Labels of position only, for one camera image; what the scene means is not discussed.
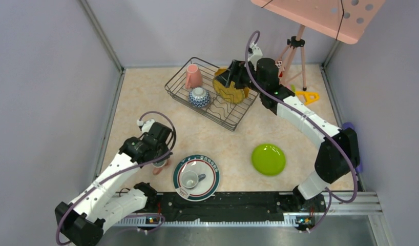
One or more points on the yellow triangle toy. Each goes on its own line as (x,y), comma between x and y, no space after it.
(309,97)

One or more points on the woven bamboo round tray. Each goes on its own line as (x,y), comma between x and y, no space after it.
(229,94)

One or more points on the white plate green red rim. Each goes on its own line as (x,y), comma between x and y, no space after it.
(199,164)

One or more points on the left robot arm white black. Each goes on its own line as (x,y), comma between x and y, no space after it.
(87,217)

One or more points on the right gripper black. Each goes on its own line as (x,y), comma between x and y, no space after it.
(236,70)

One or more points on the purple handle tool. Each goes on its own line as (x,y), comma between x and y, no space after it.
(359,167)

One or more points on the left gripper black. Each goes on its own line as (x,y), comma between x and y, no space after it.
(166,149)

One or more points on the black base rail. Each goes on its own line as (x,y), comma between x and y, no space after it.
(232,207)

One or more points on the pink tripod stand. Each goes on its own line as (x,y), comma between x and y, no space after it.
(294,44)

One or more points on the grey white cup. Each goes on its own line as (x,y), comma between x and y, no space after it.
(190,179)

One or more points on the red patterned bowl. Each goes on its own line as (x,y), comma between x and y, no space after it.
(199,97)

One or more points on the pink perforated board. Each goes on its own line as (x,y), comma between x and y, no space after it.
(345,21)

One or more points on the red white dice box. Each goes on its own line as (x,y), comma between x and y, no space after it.
(280,65)

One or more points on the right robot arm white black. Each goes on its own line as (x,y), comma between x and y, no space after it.
(338,150)

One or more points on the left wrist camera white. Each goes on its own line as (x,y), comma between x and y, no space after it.
(145,126)

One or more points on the pink mug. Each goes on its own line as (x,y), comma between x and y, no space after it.
(193,77)

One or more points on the yellow polka dot plate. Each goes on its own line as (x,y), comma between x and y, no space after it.
(222,73)

